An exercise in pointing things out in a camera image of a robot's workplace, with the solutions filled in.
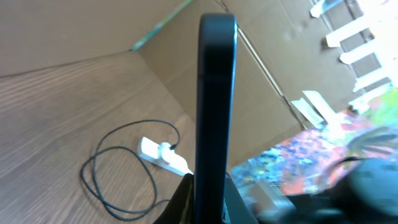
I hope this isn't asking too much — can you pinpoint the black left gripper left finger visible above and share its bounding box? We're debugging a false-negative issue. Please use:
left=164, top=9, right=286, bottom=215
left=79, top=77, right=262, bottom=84
left=154, top=174, right=194, bottom=224

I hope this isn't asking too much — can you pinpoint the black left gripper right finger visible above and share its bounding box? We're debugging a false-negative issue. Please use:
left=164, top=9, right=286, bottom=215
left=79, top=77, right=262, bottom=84
left=224, top=173, right=258, bottom=224

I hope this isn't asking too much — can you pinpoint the white power strip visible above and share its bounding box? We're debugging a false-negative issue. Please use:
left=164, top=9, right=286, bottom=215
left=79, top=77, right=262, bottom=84
left=137, top=137, right=193, bottom=176

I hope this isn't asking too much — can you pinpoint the black USB charging cable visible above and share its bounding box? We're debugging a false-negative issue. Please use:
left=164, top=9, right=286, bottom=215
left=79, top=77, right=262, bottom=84
left=80, top=119, right=182, bottom=222

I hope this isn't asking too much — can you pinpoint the white charger plug adapter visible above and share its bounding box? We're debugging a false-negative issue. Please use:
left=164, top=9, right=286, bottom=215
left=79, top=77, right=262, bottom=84
left=159, top=142, right=188, bottom=169

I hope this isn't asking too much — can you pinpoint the blue-screen Samsung Galaxy smartphone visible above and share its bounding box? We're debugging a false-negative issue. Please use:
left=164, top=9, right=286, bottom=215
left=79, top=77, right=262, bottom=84
left=193, top=13, right=237, bottom=223

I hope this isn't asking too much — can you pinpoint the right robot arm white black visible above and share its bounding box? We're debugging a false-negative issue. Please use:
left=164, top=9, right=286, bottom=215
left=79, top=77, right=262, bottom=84
left=252, top=158, right=397, bottom=224

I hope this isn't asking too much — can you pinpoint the colourful patterned cloth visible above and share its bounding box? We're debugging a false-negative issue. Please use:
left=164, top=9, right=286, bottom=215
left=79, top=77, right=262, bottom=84
left=231, top=85, right=397, bottom=194

